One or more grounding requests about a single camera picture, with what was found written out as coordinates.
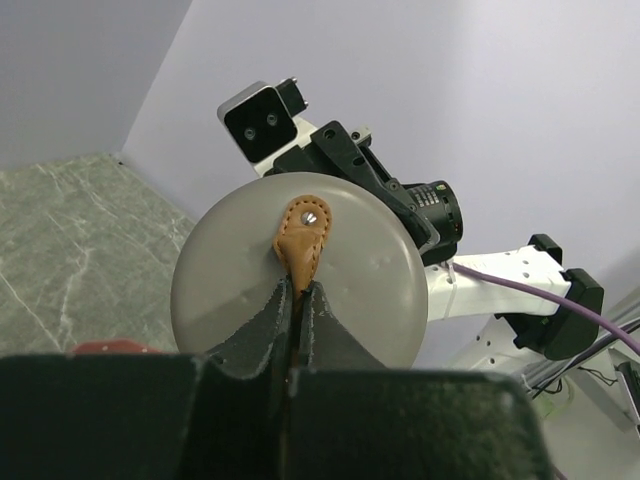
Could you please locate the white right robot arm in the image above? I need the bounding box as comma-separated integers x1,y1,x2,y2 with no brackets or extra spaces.
258,122,639,430

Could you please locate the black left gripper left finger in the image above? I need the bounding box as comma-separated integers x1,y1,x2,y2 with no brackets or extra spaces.
1,279,293,479

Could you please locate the pink dotted plate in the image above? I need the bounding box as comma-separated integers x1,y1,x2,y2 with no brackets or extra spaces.
70,339,165,354

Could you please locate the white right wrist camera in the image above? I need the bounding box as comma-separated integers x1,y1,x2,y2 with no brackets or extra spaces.
217,77,317,177

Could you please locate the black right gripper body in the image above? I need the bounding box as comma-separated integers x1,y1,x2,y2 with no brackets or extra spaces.
266,121,436,265

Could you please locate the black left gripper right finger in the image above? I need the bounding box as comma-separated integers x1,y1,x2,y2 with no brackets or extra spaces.
287,282,554,479

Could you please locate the grey round lid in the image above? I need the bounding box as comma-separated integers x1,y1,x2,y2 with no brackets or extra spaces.
170,173,428,368

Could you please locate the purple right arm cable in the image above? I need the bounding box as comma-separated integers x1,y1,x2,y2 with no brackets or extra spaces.
452,262,640,356

